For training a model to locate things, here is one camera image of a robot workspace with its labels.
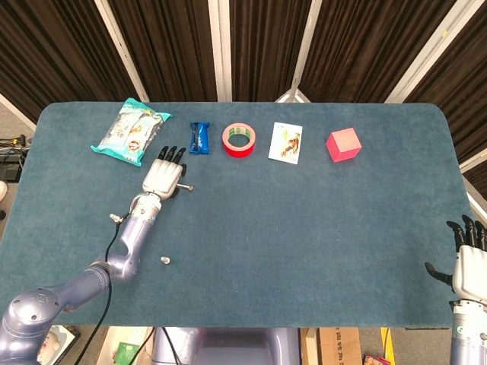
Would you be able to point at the green packet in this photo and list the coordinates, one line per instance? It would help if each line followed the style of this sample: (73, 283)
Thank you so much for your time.
(127, 350)

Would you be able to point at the blue snack wrapper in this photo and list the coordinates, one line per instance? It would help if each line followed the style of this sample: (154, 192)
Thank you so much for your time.
(199, 138)

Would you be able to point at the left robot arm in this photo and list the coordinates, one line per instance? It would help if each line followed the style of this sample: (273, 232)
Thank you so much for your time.
(129, 247)

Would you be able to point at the brown cardboard box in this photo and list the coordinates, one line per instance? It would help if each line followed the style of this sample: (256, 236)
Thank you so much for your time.
(338, 346)

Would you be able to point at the red printed book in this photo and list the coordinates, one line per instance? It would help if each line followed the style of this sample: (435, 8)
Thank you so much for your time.
(374, 359)

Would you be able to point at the white partition frame post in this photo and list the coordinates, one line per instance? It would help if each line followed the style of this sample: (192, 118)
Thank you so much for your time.
(17, 113)
(121, 49)
(308, 38)
(220, 49)
(473, 162)
(427, 53)
(477, 203)

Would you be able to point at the blue felt table cover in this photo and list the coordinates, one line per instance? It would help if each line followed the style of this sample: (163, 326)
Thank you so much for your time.
(266, 228)

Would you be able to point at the wooden plank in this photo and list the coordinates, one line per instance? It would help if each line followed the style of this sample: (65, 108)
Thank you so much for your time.
(309, 346)

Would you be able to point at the teal snack bag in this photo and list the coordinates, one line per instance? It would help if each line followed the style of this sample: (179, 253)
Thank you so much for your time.
(129, 133)

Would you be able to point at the red tape roll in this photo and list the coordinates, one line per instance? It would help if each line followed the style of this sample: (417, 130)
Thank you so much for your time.
(237, 151)

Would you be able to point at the dark brown pleated curtain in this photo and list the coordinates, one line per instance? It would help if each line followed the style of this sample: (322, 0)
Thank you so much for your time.
(171, 45)

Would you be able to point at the white picture card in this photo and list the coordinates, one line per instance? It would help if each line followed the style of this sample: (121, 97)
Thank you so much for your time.
(285, 142)

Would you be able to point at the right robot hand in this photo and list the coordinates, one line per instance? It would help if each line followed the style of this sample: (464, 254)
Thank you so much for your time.
(472, 273)

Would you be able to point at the pink cube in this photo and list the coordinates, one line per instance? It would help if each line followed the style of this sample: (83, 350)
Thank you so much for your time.
(342, 146)

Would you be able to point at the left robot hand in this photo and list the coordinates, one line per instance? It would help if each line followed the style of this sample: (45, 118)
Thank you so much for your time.
(163, 178)

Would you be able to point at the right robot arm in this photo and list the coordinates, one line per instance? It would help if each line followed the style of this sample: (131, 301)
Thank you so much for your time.
(470, 338)

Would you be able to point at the white open carton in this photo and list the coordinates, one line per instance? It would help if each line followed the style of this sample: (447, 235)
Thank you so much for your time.
(114, 336)

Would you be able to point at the grey robot torso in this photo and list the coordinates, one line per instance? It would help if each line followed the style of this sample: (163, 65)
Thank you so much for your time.
(236, 346)

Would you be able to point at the yellow strip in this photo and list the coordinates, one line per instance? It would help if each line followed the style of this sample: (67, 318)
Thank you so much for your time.
(386, 338)

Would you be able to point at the illustrated bear toy box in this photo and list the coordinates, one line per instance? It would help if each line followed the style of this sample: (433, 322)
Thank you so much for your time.
(62, 338)

